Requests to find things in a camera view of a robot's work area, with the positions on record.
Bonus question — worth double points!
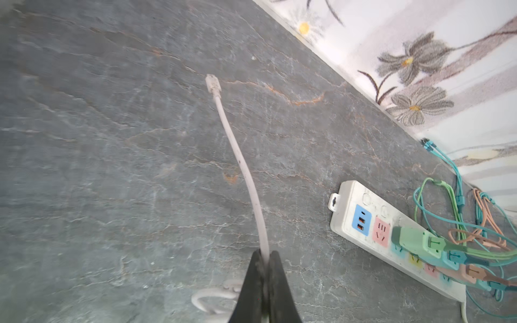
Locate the teal charger with cable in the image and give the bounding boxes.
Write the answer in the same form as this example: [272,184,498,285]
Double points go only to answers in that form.
[411,139,517,320]
[461,188,516,300]

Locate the white multicolour power strip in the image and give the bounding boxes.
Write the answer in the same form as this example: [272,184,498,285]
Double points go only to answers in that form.
[328,180,467,303]

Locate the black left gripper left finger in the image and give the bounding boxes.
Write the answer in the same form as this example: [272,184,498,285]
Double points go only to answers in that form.
[228,249,266,323]

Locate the green charger block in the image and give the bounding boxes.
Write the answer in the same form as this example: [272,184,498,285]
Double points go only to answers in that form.
[390,177,517,261]

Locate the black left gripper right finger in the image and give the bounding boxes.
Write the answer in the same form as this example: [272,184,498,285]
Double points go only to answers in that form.
[267,251,302,323]

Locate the pink charger with cable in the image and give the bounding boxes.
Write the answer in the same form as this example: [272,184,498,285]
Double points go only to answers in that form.
[443,187,517,287]

